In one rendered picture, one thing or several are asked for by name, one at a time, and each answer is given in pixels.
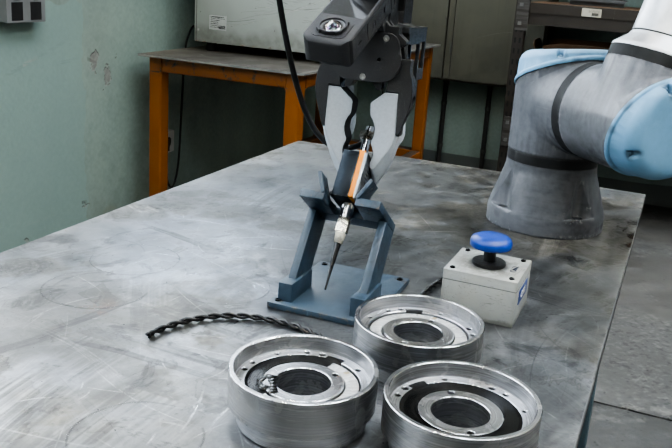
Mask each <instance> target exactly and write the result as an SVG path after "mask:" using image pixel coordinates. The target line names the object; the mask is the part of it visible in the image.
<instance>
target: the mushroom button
mask: <svg viewBox="0 0 672 448"><path fill-rule="evenodd" d="M470 245H471V246H472V247H473V248H475V249H477V250H480V251H483V252H484V254H483V261H485V262H495V261H496V253H506V252H509V251H511V250H512V246H513V243H512V240H511V238H509V237H508V236H506V235H504V234H502V233H498V232H493V231H482V232H477V233H474V234H473V235H472V237H471V238H470Z"/></svg>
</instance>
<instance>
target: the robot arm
mask: <svg viewBox="0 0 672 448"><path fill-rule="evenodd" d="M413 1H414V0H331V1H330V2H329V3H328V4H327V6H326V7H325V8H324V9H323V10H322V11H321V13H320V14H319V15H318V16H317V17H316V19H315V20H314V21H313V22H312V23H311V24H310V26H309V27H308V28H307V29H306V30H305V31H304V33H303V36H304V46H305V55H306V59H307V60H312V61H318V62H321V64H320V66H319V69H318V72H317V76H316V84H315V91H316V99H317V104H318V109H319V115H320V120H321V124H322V126H323V129H324V134H325V139H326V143H327V146H328V149H329V153H330V156H331V159H332V161H333V164H334V166H335V168H336V170H337V172H338V169H339V165H340V162H341V158H342V155H343V151H344V149H346V150H349V149H348V145H349V143H350V141H351V138H352V134H353V131H354V129H355V124H356V111H357V106H358V98H357V97H356V96H355V94H354V84H355V83H356V82H357V81H358V80H360V81H368V82H373V84H374V86H375V88H376V90H382V89H384V88H385V85H386V82H388V84H387V88H386V93H384V94H382V95H381V96H379V97H378V98H376V99H375V100H374V101H372V102H371V105H370V116H371V119H372V121H373V123H374V130H375V132H374V135H373V138H372V140H371V147H372V151H373V154H372V157H371V161H370V164H369V172H370V177H371V179H372V180H373V181H374V182H375V184H377V183H378V182H379V181H380V180H381V179H382V177H383V176H384V175H385V174H386V172H387V171H388V169H389V167H390V165H391V163H392V161H393V159H394V156H395V154H396V151H397V149H398V146H399V145H400V143H401V142H402V141H403V139H404V136H405V122H406V120H407V118H408V116H409V114H410V112H411V110H412V107H413V105H414V102H415V98H416V93H417V81H416V80H420V79H422V76H423V66H424V56H425V46H426V37H427V27H423V26H413V25H412V23H411V22H412V11H413ZM420 42H422V48H421V57H420V67H419V68H418V62H419V52H420ZM414 44H416V53H415V63H414V60H413V59H410V56H411V46H412V45H414ZM413 65H414V73H413ZM514 82H515V84H516V85H515V93H514V101H513V109H512V117H511V125H510V133H509V142H508V150H507V158H506V162H505V165H504V167H503V169H502V171H501V173H500V175H499V178H498V180H497V182H496V184H495V186H494V188H493V190H492V193H491V195H490V197H489V199H488V204H487V212H486V217H487V219H488V220H489V221H490V222H492V223H493V224H495V225H497V226H499V227H501V228H503V229H506V230H509V231H512V232H515V233H519V234H523V235H528V236H533V237H539V238H546V239H557V240H580V239H588V238H592V237H595V236H597V235H599V234H600V233H601V232H602V227H603V221H604V211H603V205H602V199H601V194H600V188H599V182H598V177H597V168H598V164H601V165H603V166H606V167H609V168H612V169H613V170H615V171H617V172H618V173H621V174H623V175H627V176H637V177H640V178H644V179H648V180H663V179H667V178H671V177H672V0H644V2H643V4H642V7H641V9H640V11H639V14H638V16H637V18H636V21H635V23H634V26H633V28H632V30H631V31H630V32H629V33H628V34H626V35H623V36H621V37H619V38H617V39H615V40H613V41H612V43H611V45H610V48H609V50H601V49H532V50H528V51H526V52H525V53H523V54H522V56H521V57H520V60H519V65H518V71H517V75H516V76H515V79H514Z"/></svg>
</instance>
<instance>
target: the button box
mask: <svg viewBox="0 0 672 448"><path fill-rule="evenodd" d="M483 254H484V252H483V251H478V250H473V249H468V248H462V249H461V250H460V251H459V252H458V253H457V254H456V256H455V257H454V258H453V259H452V260H451V261H450V262H449V263H448V264H447V265H446V266H445V267H444V269H443V278H442V288H441V297H440V298H444V299H447V300H450V301H453V302H456V303H459V304H461V305H463V306H465V307H467V308H469V309H471V310H472V311H474V312H475V313H476V314H478V315H479V316H480V318H481V319H482V320H483V322H486V323H490V324H495V325H499V326H504V327H508V328H512V327H513V325H514V323H515V321H516V320H517V318H518V316H519V314H520V312H521V311H522V309H523V307H524V305H525V304H526V300H527V292H528V285H529V278H530V270H531V263H532V261H530V260H525V259H520V258H515V257H510V256H504V255H499V254H496V261H495V262H485V261H483Z"/></svg>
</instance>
